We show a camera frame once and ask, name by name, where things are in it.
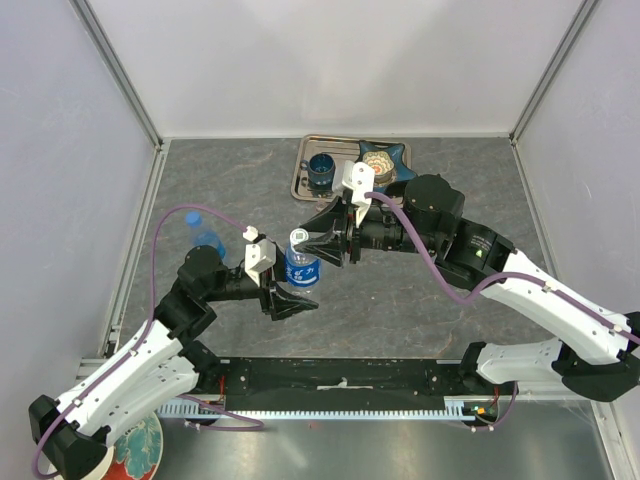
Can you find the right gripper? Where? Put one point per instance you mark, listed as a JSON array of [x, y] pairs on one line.
[[333, 250]]

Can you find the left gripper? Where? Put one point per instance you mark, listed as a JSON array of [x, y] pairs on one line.
[[275, 302]]

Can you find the labelled clear water bottle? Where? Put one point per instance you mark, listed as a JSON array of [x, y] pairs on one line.
[[302, 271]]

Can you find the blue tinted plastic bottle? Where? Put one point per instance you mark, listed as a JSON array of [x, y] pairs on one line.
[[204, 235]]

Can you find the blue bottle cap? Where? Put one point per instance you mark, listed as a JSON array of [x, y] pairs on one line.
[[193, 219]]

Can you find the white bottle cap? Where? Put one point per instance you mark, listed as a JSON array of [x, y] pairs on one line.
[[298, 236]]

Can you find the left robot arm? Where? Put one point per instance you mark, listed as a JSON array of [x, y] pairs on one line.
[[163, 360]]

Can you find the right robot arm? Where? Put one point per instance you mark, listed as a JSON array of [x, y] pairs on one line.
[[592, 349]]

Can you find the blue ceramic cup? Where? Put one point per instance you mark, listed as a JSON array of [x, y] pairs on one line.
[[320, 169]]

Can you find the patterned small bowl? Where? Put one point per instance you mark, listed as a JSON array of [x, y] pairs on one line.
[[381, 163]]

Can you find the metal tray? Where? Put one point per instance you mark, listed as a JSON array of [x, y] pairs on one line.
[[341, 149]]

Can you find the blue star-shaped plate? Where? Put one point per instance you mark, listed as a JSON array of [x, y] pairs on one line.
[[401, 173]]

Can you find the red floral plate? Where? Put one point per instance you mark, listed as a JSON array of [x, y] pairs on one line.
[[138, 452]]

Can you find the white bowl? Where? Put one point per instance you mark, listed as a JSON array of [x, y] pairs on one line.
[[101, 469]]

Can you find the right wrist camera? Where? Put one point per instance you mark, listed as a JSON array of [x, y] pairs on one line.
[[358, 178]]

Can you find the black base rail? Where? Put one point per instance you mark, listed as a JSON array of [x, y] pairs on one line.
[[338, 385]]

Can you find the white cable duct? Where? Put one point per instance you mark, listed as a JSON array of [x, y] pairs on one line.
[[452, 410]]

